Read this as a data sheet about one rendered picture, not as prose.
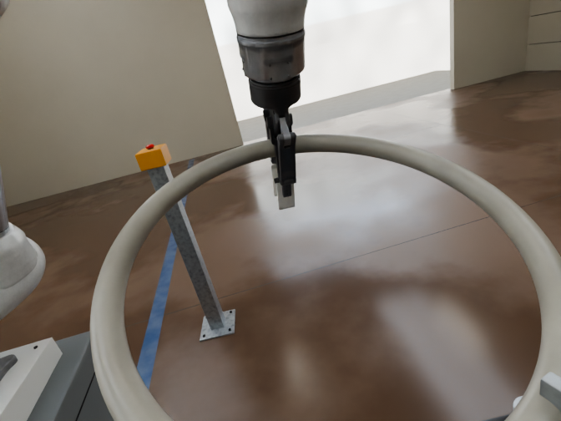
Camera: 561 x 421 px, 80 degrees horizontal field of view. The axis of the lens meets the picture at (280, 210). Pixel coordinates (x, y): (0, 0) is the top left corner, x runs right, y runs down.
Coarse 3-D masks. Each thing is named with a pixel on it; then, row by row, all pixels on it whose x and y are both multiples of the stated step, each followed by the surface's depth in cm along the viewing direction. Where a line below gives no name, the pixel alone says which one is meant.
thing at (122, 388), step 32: (224, 160) 52; (256, 160) 55; (416, 160) 49; (448, 160) 47; (160, 192) 46; (480, 192) 42; (128, 224) 41; (512, 224) 38; (128, 256) 38; (544, 256) 33; (96, 288) 34; (544, 288) 31; (96, 320) 31; (544, 320) 29; (96, 352) 29; (128, 352) 30; (544, 352) 27; (128, 384) 27; (128, 416) 25; (160, 416) 25; (512, 416) 24; (544, 416) 23
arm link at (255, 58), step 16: (304, 32) 43; (240, 48) 44; (256, 48) 42; (272, 48) 41; (288, 48) 42; (304, 48) 45; (256, 64) 43; (272, 64) 43; (288, 64) 43; (304, 64) 46; (256, 80) 46; (272, 80) 44
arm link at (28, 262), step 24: (0, 0) 61; (0, 168) 70; (0, 192) 71; (0, 216) 72; (0, 240) 72; (24, 240) 77; (0, 264) 72; (24, 264) 77; (0, 288) 72; (24, 288) 78; (0, 312) 73
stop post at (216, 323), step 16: (144, 160) 151; (160, 160) 151; (160, 176) 156; (176, 208) 163; (176, 224) 166; (176, 240) 170; (192, 240) 172; (192, 256) 174; (192, 272) 178; (208, 272) 188; (208, 288) 183; (208, 304) 187; (208, 320) 191; (224, 320) 198; (208, 336) 190
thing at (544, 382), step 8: (544, 376) 24; (552, 376) 24; (544, 384) 24; (552, 384) 23; (560, 384) 23; (544, 392) 24; (552, 392) 23; (560, 392) 23; (552, 400) 24; (560, 400) 23; (560, 408) 23
